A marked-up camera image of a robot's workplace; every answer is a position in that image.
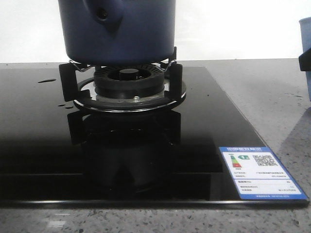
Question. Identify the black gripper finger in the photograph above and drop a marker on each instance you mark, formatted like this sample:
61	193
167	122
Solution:
305	60

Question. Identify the light blue plastic cup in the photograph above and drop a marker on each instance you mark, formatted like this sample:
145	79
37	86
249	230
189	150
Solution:
305	26

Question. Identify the dark blue cooking pot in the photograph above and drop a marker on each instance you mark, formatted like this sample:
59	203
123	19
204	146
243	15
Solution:
118	32

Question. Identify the black metal pot support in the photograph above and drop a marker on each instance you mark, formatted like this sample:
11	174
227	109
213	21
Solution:
84	96

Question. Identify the blue white energy label sticker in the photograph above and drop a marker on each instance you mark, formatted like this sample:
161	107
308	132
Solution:
259	175

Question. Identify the black gas burner head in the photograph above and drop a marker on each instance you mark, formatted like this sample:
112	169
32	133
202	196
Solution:
128	82

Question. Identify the black glass gas cooktop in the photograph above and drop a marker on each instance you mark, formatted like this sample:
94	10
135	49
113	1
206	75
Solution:
53	155

